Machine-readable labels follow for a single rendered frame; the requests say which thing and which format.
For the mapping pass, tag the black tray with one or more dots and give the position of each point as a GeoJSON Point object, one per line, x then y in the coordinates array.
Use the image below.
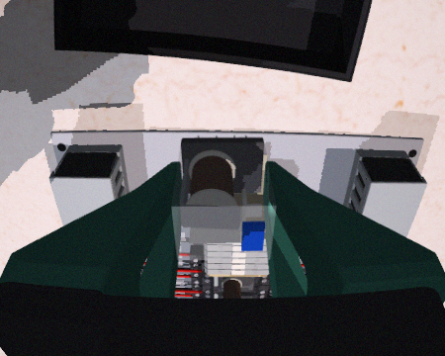
{"type": "Point", "coordinates": [313, 37]}

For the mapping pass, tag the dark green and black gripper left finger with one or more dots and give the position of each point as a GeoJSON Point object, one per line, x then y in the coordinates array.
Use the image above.
{"type": "Point", "coordinates": [106, 249]}

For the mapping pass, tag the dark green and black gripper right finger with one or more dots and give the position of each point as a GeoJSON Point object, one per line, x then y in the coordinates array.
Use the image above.
{"type": "Point", "coordinates": [343, 251]}

